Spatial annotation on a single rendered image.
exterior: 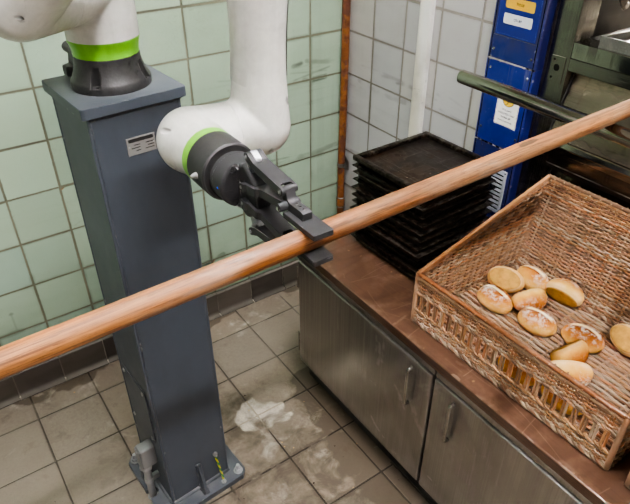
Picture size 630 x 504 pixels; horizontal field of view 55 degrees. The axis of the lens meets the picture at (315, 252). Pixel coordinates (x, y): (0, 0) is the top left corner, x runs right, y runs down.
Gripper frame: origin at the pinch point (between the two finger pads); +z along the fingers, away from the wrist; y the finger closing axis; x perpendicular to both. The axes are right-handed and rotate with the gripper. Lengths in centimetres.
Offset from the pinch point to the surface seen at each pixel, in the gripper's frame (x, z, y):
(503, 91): -63, -23, 1
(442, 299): -51, -20, 47
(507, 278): -78, -22, 54
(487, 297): -68, -21, 55
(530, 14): -97, -46, -5
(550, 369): -51, 9, 45
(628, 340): -82, 9, 54
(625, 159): -99, -12, 22
